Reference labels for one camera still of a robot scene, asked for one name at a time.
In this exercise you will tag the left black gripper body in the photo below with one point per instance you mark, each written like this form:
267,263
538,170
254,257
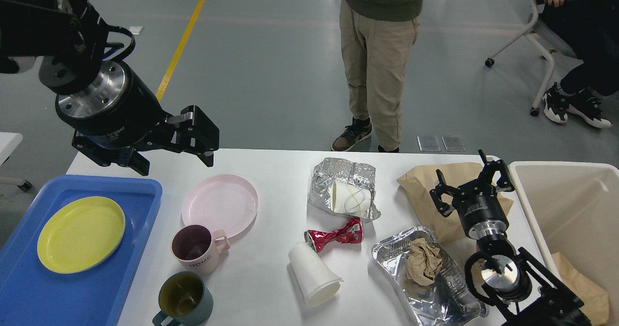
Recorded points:
115,111

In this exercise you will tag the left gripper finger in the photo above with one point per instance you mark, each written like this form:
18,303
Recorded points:
124,157
191,132

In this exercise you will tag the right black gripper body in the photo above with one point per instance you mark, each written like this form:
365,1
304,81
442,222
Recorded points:
479,210

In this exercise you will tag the pink plate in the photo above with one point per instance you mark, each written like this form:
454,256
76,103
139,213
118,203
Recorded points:
224,202

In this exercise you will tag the pink HOME mug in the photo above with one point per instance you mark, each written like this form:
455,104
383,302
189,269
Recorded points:
198,249

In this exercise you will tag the dark teal mug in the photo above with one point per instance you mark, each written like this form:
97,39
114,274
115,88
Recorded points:
185,298

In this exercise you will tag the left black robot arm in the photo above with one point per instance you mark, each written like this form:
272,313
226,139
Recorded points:
70,35

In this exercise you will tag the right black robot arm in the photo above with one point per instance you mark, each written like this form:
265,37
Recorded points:
512,280

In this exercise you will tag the brown paper bag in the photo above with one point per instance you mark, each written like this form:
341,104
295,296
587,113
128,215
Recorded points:
420,190

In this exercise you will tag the beige plastic bin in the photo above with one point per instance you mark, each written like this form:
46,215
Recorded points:
573,209

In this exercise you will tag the crumpled brown paper ball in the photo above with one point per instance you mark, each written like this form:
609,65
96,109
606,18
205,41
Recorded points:
424,262

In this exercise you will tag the yellow plate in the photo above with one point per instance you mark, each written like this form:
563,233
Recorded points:
81,235

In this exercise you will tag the crushed paper cup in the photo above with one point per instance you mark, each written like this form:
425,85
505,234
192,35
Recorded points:
350,199

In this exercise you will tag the crushed red can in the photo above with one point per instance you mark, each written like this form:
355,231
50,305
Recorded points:
351,233

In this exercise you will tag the aluminium foil tray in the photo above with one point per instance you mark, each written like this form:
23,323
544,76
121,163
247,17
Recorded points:
390,254

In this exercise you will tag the clear plastic bottle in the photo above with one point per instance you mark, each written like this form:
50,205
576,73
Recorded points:
456,305

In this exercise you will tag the crumpled aluminium foil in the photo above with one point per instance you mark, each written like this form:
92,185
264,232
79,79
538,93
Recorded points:
337,169

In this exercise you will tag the white side table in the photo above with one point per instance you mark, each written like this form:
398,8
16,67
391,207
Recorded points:
8,143

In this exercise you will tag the white office chair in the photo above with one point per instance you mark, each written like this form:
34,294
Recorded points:
543,40

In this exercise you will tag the person in khaki trousers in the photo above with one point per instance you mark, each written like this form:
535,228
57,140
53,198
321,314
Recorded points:
376,37

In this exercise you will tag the brown paper in bin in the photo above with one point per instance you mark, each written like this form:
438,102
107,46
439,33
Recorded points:
596,299

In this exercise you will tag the white paper cup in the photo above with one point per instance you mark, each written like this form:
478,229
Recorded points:
317,281

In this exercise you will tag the blue plastic tray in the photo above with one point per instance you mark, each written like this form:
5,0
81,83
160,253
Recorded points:
32,295

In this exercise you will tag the person in dark trousers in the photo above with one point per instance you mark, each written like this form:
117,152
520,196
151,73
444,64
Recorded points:
590,28

